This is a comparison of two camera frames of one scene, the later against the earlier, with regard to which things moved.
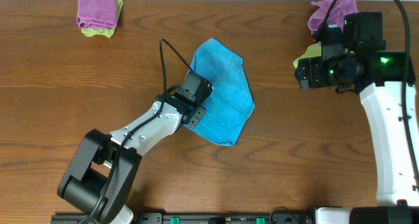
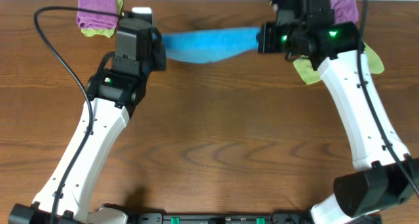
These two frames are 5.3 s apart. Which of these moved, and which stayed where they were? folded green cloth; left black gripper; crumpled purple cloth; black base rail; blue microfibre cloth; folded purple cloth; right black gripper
Moved: blue microfibre cloth; left black gripper; right black gripper
Stayed: crumpled purple cloth; folded purple cloth; folded green cloth; black base rail
